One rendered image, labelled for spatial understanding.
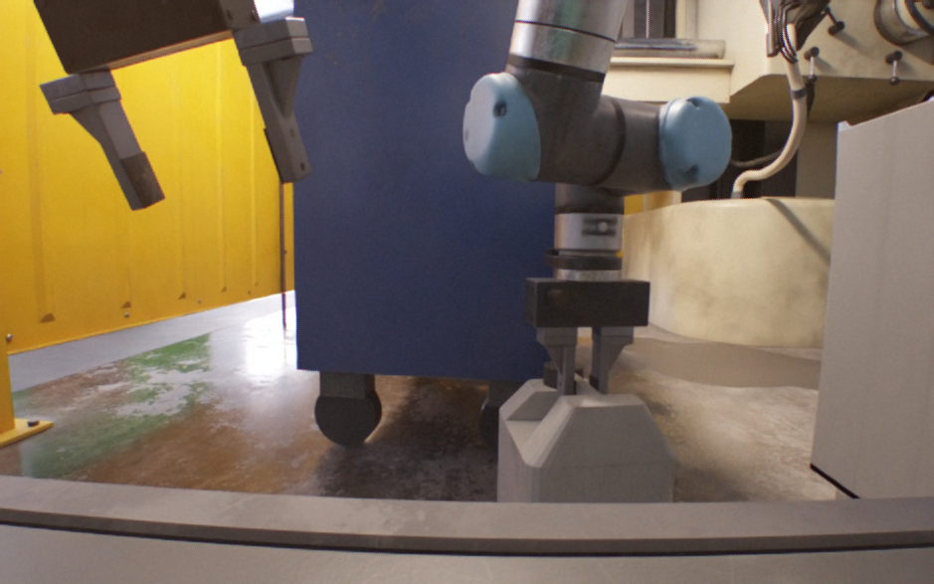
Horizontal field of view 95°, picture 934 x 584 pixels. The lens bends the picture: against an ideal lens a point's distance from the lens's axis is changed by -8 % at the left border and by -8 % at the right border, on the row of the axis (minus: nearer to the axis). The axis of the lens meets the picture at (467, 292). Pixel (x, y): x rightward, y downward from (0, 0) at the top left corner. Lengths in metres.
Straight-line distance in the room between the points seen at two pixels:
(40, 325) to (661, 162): 1.27
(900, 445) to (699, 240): 1.59
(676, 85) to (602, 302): 1.91
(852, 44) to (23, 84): 2.60
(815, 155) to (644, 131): 2.65
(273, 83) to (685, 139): 0.31
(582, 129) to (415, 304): 0.51
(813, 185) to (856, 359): 2.28
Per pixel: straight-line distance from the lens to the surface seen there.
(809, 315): 2.28
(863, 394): 0.78
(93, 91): 0.43
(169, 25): 0.37
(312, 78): 0.90
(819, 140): 3.06
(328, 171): 0.85
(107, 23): 0.40
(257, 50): 0.35
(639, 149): 0.40
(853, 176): 0.80
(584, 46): 0.35
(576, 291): 0.51
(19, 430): 1.29
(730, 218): 2.17
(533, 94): 0.35
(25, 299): 1.33
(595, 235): 0.50
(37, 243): 1.34
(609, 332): 0.54
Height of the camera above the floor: 0.39
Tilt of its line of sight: 6 degrees down
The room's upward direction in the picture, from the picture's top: 1 degrees clockwise
